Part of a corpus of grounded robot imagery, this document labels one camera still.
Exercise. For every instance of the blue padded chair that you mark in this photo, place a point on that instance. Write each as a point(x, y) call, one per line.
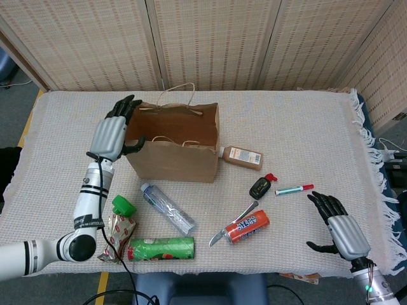
point(206, 286)

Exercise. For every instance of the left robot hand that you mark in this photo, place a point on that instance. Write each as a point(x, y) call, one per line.
point(108, 136)

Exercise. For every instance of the orange soda can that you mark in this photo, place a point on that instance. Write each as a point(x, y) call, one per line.
point(246, 226)

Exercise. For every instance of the gold tea packet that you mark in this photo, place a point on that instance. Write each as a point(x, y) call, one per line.
point(119, 232)

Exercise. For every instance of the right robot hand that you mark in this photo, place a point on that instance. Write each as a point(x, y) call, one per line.
point(348, 236)

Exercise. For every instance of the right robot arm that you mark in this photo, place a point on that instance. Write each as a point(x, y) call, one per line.
point(375, 286)

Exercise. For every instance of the brown paper bag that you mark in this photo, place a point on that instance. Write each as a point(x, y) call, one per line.
point(178, 165)

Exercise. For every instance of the green plastic block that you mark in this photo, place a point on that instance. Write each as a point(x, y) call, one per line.
point(122, 206)

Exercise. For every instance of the black equipment box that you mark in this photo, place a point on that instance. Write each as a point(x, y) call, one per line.
point(395, 173)

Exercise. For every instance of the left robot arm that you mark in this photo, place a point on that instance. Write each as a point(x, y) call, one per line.
point(89, 200)

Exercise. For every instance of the black bottle with red cap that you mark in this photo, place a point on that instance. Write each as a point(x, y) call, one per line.
point(258, 189)

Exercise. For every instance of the teal marker with red cap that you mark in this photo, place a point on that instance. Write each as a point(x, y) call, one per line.
point(292, 190)

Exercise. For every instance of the blue office chair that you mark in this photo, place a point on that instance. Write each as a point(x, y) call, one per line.
point(4, 66)

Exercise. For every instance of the green chip can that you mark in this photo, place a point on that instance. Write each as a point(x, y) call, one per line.
point(165, 249)

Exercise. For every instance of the beige woven tablecloth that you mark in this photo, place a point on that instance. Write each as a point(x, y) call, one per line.
point(302, 127)

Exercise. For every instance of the transparent water bottle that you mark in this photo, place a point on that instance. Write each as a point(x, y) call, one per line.
point(165, 208)

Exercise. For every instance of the white power strip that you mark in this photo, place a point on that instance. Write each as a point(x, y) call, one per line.
point(389, 155)

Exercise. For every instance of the beige woven folding screen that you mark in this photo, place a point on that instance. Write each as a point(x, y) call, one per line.
point(206, 41)

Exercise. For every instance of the orange patterned snack wrapper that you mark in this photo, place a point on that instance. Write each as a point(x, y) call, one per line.
point(302, 278)

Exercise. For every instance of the brown juice bottle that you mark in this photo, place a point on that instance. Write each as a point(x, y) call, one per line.
point(241, 156)

